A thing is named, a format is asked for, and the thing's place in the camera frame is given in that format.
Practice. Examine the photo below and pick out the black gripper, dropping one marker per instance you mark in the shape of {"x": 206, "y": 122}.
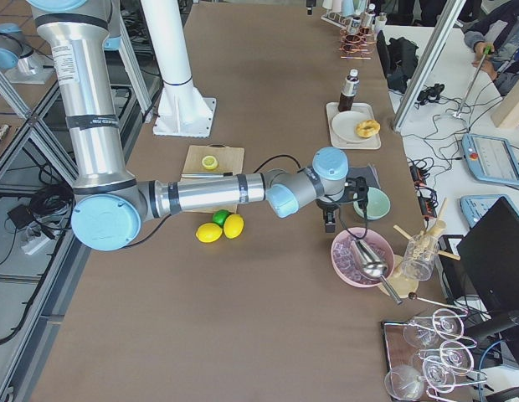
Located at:
{"x": 327, "y": 206}
{"x": 310, "y": 3}

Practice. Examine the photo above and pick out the light grey round plate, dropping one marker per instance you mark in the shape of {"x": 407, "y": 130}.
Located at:
{"x": 344, "y": 123}

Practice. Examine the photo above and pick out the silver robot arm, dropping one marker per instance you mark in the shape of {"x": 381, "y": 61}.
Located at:
{"x": 22, "y": 63}
{"x": 111, "y": 204}

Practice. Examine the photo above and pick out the cream serving tray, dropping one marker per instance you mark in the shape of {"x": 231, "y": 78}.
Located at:
{"x": 371, "y": 143}

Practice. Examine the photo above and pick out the dark drink bottle on tray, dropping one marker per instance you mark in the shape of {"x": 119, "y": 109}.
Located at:
{"x": 348, "y": 91}

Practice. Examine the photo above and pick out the dark grey cloth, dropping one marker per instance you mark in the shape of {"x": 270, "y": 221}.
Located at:
{"x": 367, "y": 172}

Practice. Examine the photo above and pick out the mint green bowl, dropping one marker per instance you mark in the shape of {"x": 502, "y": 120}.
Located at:
{"x": 378, "y": 204}

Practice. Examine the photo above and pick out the dark bottle in rack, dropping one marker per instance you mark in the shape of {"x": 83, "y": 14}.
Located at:
{"x": 353, "y": 26}
{"x": 367, "y": 19}

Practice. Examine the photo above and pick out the metal ice scoop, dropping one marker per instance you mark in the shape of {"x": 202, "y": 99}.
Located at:
{"x": 373, "y": 266}

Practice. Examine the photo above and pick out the pink bowl with ice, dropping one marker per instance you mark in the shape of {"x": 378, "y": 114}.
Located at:
{"x": 344, "y": 263}

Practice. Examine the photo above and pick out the wooden mug tree stand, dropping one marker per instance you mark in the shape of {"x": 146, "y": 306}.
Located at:
{"x": 436, "y": 231}

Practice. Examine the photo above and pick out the clear glass mug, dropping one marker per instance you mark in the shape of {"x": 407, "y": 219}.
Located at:
{"x": 418, "y": 260}

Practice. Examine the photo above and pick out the blue teach pendant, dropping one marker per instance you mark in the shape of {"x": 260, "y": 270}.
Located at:
{"x": 474, "y": 207}
{"x": 491, "y": 159}

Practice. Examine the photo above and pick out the yellow lemon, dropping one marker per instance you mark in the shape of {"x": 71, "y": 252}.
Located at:
{"x": 233, "y": 226}
{"x": 209, "y": 232}

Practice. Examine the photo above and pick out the green lime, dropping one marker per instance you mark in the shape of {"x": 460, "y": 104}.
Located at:
{"x": 220, "y": 216}

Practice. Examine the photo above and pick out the wooden cutting board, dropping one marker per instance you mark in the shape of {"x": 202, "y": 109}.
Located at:
{"x": 230, "y": 159}

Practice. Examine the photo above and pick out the halved lemon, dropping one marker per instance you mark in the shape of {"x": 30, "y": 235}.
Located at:
{"x": 209, "y": 162}

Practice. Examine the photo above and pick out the black monitor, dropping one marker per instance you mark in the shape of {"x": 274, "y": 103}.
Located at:
{"x": 490, "y": 257}

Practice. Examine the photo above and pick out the wine glass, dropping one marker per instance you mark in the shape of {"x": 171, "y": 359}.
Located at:
{"x": 430, "y": 331}
{"x": 452, "y": 353}
{"x": 439, "y": 376}
{"x": 404, "y": 383}

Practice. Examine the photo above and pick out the copper wire bottle rack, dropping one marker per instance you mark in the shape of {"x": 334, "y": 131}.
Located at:
{"x": 357, "y": 45}

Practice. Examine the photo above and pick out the aluminium frame post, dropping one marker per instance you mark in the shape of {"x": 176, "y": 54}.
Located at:
{"x": 427, "y": 61}

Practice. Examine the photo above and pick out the grey handled knife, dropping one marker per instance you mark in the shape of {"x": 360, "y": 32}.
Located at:
{"x": 207, "y": 175}

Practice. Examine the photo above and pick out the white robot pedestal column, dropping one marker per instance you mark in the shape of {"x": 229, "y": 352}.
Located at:
{"x": 182, "y": 110}

